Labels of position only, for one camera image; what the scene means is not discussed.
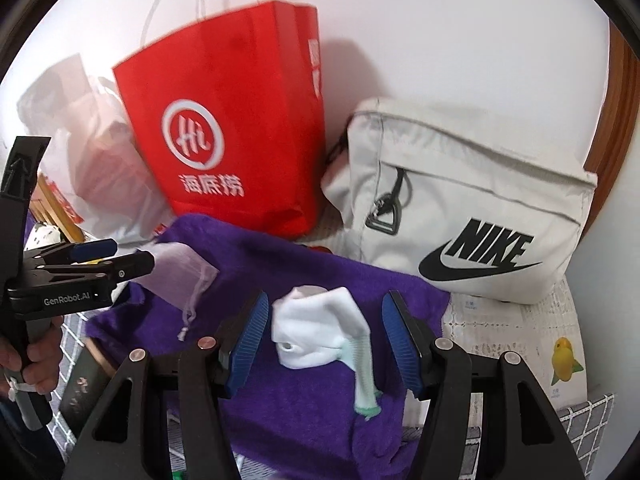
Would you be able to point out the red paper bag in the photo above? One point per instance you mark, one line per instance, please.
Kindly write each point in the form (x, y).
(225, 85)

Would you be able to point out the person's left hand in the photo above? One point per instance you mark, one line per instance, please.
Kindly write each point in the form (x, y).
(45, 355)

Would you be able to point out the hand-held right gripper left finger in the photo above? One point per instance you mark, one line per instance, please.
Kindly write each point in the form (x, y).
(247, 340)

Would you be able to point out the grey checked cloth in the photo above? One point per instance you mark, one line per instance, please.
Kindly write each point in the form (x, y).
(585, 420)

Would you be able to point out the white sock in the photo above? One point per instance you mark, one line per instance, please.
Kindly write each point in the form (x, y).
(310, 330)

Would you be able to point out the dark green booklet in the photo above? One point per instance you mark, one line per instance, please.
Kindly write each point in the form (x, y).
(82, 385)

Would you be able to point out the wooden box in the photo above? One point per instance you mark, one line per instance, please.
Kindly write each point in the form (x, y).
(55, 205)

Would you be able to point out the beige shoulder bag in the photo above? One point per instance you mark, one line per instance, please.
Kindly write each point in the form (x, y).
(475, 175)

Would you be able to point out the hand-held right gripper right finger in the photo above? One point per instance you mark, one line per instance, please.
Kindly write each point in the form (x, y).
(400, 345)

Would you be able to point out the white plastic bag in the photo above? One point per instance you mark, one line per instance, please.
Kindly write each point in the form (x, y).
(100, 160)

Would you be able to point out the brown wooden frame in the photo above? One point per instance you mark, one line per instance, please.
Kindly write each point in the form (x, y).
(617, 110)

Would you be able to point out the purple towel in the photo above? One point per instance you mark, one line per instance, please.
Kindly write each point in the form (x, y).
(300, 270)

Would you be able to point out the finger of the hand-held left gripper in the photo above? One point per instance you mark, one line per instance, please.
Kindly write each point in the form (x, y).
(130, 264)
(92, 250)

